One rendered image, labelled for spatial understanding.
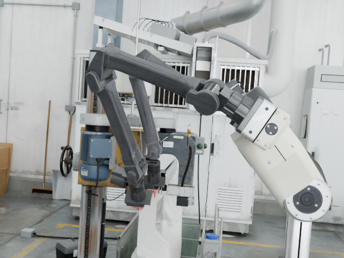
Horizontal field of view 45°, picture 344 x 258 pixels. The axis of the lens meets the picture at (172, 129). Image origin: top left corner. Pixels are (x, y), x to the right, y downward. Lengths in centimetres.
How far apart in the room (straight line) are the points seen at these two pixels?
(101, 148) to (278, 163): 93
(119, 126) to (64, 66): 526
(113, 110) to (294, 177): 64
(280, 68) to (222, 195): 169
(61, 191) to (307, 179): 526
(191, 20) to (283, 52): 123
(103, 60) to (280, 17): 420
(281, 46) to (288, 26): 25
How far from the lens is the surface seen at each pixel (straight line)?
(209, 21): 471
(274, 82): 523
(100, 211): 238
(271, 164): 136
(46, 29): 683
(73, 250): 390
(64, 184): 642
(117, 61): 131
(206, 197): 499
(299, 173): 143
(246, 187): 498
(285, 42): 531
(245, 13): 455
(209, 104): 120
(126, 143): 145
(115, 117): 141
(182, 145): 217
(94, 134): 205
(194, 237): 366
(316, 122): 572
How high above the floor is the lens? 148
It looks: 3 degrees down
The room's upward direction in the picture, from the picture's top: 4 degrees clockwise
